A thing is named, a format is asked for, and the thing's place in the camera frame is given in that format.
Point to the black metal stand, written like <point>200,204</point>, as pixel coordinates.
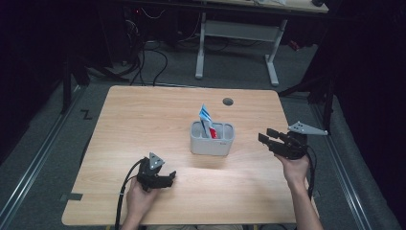
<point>66,89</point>
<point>328,108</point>

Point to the metal floor rail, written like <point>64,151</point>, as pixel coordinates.
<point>343,179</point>
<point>35,163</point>

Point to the white-framed wooden desk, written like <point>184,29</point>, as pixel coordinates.
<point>239,30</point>

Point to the person's left hand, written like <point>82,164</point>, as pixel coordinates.
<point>139,199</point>

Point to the white red blue toothpaste tube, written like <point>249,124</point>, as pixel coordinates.
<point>206,116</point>

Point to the person's right hand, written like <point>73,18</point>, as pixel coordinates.
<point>295,172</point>

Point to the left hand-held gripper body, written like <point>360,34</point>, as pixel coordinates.
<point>149,174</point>

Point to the grey plastic holder box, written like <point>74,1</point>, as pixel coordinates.
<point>210,147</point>

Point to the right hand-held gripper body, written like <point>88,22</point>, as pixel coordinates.
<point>292,147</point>

